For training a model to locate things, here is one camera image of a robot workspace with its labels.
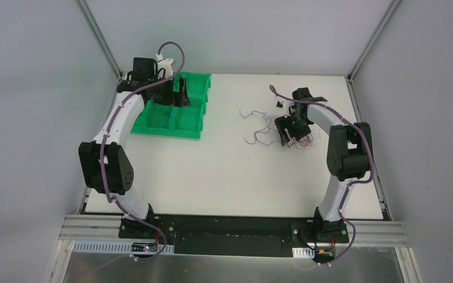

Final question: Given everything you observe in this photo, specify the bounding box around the red thin wire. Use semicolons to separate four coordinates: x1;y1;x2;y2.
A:
244;123;321;150

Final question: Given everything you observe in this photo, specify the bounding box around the purple thin wire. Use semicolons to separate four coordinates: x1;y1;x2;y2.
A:
285;130;323;150

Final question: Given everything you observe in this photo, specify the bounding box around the blue thin wire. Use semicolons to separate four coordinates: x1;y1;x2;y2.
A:
239;109;286;147

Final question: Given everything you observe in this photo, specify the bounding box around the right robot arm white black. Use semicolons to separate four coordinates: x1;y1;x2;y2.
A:
270;86;374;242

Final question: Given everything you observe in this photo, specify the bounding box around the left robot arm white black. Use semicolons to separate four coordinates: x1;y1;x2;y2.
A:
78;54;190;239

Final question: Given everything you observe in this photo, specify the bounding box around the green compartment tray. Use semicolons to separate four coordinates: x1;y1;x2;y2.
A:
131;71;211;139

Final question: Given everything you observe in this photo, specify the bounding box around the right controller board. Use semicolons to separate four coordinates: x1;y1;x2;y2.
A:
314;249;335;261

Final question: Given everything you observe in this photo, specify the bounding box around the controller board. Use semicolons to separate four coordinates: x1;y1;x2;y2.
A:
131;242;159;254
314;249;335;261

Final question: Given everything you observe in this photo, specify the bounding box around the left controller board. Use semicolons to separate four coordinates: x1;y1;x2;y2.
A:
131;242;159;254

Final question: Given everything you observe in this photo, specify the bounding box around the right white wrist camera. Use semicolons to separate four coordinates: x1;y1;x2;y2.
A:
276;100;294;117

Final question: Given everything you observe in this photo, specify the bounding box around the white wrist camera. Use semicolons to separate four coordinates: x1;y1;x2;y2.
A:
276;100;294;117
156;54;175;79

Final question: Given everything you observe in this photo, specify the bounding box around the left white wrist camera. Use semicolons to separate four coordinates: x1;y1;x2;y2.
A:
156;54;175;79

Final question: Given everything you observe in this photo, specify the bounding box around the right white slotted duct piece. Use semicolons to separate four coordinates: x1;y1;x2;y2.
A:
292;247;315;259

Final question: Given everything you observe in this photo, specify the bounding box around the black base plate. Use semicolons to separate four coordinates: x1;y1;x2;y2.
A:
137;214;335;258

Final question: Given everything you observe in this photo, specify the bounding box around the aluminium frame rail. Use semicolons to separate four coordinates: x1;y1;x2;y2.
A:
59;214;411;247

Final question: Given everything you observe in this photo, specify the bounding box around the white slotted cable duct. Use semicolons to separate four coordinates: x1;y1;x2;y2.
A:
73;241;175;256

